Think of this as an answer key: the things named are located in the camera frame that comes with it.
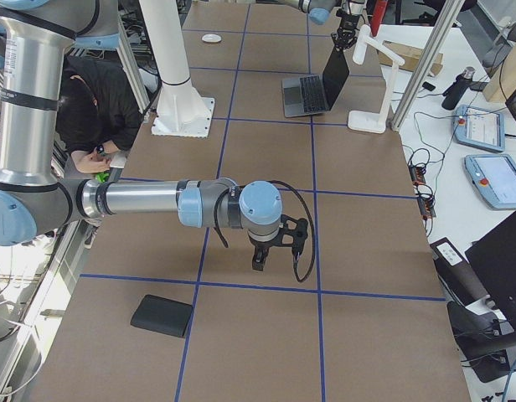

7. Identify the upper teach pendant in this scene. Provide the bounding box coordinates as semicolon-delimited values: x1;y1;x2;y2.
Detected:
452;104;505;152

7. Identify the black power strip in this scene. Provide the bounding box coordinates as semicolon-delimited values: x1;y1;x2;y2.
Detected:
408;164;436;220

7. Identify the black monitor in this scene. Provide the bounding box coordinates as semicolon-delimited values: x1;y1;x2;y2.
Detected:
466;210;516;329

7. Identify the aluminium frame post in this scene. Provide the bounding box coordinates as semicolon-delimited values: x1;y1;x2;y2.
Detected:
390;0;465;131

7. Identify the white desk lamp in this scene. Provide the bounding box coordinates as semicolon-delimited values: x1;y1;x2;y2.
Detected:
348;24;405;134

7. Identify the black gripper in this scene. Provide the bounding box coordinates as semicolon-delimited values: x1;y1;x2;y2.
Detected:
247;232;281;271
332;13;360;52

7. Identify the black labelled box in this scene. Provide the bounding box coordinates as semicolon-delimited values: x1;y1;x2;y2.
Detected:
430;237;494;308

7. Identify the teach pendant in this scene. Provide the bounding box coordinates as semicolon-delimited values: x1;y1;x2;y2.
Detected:
452;104;505;152
464;153;516;210

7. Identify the cardboard box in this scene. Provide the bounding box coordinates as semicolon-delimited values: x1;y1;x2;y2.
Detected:
383;40;443;77

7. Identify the black water bottle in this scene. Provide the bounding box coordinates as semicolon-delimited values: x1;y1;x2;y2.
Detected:
441;66;475;111

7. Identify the red cylinder object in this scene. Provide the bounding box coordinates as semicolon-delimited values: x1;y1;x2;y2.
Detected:
370;0;388;37

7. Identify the white computer mouse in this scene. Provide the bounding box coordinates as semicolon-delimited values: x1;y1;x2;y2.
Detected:
201;33;222;44

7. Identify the grey laptop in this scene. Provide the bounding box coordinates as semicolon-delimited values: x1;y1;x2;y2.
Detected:
281;48;349;118

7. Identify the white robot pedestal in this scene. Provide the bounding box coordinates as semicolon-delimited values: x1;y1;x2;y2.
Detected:
140;0;215;138

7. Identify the black mouse pad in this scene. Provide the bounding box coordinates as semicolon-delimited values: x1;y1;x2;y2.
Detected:
130;294;194;338

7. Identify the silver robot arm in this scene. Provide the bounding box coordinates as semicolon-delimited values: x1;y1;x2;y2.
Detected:
0;1;283;270
279;0;365;50

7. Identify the person in black jacket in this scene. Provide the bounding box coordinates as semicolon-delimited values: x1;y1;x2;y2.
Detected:
55;56;143;174

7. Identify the lower teach pendant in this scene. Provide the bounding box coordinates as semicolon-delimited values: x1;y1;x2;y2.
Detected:
464;153;516;210

